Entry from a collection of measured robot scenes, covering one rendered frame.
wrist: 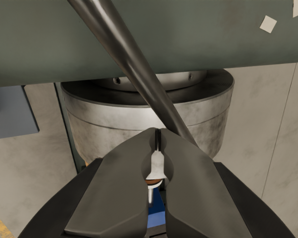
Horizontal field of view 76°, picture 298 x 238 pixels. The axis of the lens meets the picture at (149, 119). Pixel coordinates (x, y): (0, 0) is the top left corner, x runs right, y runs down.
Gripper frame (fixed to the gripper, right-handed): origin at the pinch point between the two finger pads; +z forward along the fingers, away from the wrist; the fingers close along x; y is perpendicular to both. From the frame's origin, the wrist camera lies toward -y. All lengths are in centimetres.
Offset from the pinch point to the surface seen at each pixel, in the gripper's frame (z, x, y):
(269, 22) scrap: 11.1, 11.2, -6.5
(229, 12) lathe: 9.8, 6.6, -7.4
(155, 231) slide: 39, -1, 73
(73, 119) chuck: 14.4, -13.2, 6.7
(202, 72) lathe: 19.7, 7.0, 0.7
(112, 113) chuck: 10.3, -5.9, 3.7
